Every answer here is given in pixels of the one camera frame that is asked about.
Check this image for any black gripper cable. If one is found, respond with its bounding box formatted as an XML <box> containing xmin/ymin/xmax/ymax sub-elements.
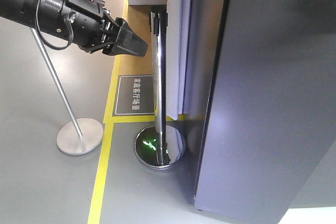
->
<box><xmin>25</xmin><ymin>0</ymin><xmax>77</xmax><ymax>51</ymax></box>

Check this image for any dark floor sign sticker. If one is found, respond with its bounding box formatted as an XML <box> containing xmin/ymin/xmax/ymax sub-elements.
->
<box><xmin>113</xmin><ymin>74</ymin><xmax>154</xmax><ymax>116</ymax></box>

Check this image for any sign stand with round base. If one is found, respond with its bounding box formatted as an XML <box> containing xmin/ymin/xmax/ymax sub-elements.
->
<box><xmin>30</xmin><ymin>28</ymin><xmax>104</xmax><ymax>156</ymax></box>

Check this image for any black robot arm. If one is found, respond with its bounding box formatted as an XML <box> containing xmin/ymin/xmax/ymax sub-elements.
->
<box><xmin>1</xmin><ymin>0</ymin><xmax>148</xmax><ymax>57</ymax></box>

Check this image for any chrome stanchion post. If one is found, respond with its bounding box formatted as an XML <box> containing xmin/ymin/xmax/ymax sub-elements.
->
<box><xmin>134</xmin><ymin>5</ymin><xmax>186</xmax><ymax>170</ymax></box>

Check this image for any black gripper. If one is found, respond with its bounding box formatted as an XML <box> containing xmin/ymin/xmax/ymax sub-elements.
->
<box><xmin>63</xmin><ymin>0</ymin><xmax>148</xmax><ymax>57</ymax></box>

